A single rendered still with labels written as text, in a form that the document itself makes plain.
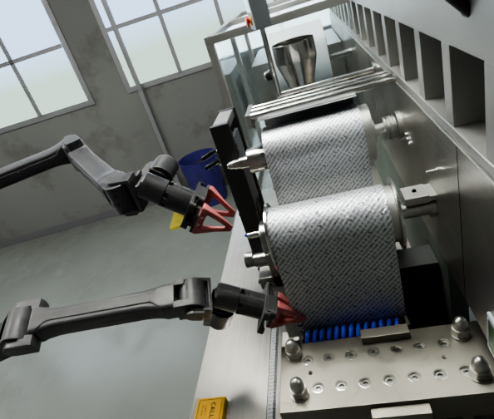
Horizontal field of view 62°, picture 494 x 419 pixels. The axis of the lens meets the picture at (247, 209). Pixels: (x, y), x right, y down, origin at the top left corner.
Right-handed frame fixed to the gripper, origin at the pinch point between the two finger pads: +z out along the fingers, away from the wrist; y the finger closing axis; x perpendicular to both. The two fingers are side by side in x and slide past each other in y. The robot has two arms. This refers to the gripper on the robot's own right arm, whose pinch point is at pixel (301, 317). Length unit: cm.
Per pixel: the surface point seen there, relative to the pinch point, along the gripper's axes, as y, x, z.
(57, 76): -311, -71, -208
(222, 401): 8.2, -23.8, -11.5
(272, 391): 4.9, -20.1, -0.7
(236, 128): -46, 21, -26
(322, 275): 0.3, 12.5, 0.3
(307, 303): 0.2, 4.2, -0.2
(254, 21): -57, 49, -29
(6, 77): -306, -84, -254
